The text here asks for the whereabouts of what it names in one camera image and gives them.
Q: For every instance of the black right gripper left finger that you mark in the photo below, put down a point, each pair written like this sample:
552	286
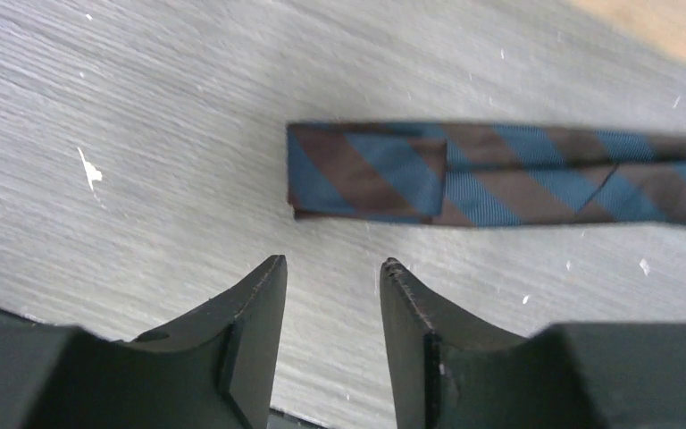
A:
212	367

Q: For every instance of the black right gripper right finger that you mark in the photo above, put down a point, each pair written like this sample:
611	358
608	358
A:
451	369

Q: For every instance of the navy brown striped tie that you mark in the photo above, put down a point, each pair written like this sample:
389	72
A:
484	175

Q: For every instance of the light wooden compartment tray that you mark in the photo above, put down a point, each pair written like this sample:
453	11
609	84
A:
659	24

